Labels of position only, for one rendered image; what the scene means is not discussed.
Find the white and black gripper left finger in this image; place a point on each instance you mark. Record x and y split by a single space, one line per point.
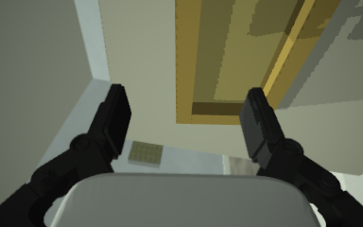
87 156

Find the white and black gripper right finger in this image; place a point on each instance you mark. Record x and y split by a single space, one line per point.
282 158

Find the grey wall board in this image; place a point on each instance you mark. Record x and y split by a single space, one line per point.
322 109

